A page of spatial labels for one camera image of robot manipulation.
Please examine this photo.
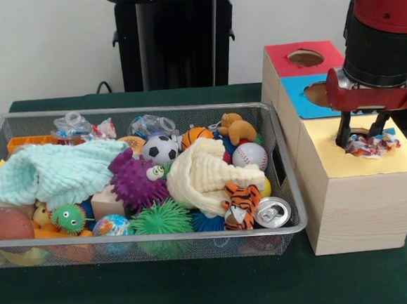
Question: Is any orange bear plush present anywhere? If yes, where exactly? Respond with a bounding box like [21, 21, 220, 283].
[217, 111, 259, 148]

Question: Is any mint green cloth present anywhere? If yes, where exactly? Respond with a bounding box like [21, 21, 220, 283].
[0, 136, 134, 214]

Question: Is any purple spiky ball with eyes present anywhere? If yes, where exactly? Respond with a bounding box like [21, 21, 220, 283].
[108, 143, 177, 215]

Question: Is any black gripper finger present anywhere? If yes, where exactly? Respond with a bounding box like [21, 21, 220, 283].
[368, 110, 393, 139]
[333, 110, 356, 150]

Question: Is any white ball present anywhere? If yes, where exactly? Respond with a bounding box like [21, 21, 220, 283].
[231, 140, 270, 174]

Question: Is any large green spiky ball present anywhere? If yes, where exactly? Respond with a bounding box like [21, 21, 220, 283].
[128, 197, 197, 263]

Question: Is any pale yellow cloth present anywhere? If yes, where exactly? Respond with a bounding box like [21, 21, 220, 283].
[162, 132, 269, 223]

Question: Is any clear mesh bin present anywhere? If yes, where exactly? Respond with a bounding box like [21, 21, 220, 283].
[0, 91, 311, 278]

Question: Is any small soccer ball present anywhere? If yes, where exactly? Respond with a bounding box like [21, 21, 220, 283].
[140, 131, 181, 166]

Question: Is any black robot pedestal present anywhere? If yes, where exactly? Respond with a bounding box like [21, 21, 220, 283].
[102, 0, 257, 95]

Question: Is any tiger plush toy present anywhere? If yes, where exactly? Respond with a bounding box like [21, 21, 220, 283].
[219, 179, 264, 232]

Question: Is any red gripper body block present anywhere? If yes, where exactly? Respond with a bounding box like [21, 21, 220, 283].
[324, 62, 407, 117]

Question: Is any black cable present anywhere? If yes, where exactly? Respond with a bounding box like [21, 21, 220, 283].
[96, 79, 119, 96]

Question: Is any silver drink can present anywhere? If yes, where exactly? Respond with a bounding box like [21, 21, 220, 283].
[252, 195, 293, 230]

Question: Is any dark green table cloth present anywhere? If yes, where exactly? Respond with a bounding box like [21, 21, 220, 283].
[0, 69, 407, 304]

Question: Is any small orange basketball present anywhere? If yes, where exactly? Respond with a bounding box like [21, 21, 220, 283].
[180, 126, 215, 152]

